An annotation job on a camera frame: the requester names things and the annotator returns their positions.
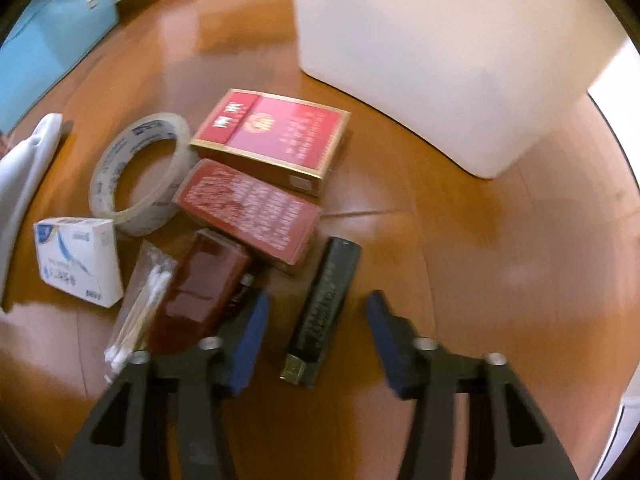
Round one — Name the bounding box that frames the cotton swabs plastic bag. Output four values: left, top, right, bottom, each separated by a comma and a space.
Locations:
103, 240, 177, 385

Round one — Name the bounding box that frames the dark brown glossy pack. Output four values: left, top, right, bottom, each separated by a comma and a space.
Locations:
146, 230, 250, 354

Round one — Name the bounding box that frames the white blue medicine box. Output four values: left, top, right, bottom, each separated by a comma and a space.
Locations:
34, 217, 124, 308

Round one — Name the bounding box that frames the black tube package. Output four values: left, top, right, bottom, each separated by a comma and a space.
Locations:
280, 236, 361, 388

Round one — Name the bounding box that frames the clear packing tape roll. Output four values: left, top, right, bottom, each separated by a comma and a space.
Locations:
89, 113, 198, 237

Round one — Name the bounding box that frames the dark red text box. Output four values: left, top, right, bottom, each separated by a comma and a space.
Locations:
174, 159, 321, 270

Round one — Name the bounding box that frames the red Nanjing cigarette pack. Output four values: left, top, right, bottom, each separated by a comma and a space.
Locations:
191, 89, 350, 197

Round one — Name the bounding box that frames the beige square trash bin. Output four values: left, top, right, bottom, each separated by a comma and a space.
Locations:
295, 0, 626, 179

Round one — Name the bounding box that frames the grey left slipper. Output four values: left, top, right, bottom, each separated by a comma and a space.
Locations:
0, 113, 63, 296

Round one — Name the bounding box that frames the teal storage bin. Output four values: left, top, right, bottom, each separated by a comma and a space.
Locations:
1, 0, 118, 133

